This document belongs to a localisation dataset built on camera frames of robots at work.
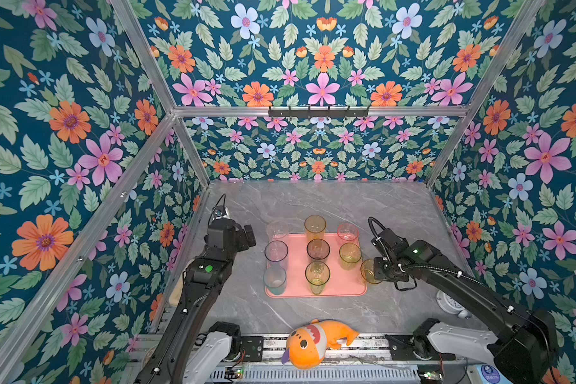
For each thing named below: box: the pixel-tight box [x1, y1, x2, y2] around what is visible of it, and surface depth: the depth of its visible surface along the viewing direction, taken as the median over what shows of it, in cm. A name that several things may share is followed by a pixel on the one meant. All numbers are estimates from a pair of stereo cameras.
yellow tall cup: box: [304, 214, 327, 244], surface depth 90 cm
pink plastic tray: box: [265, 232, 368, 299], surface depth 86 cm
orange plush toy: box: [280, 318, 360, 371], surface depth 70 cm
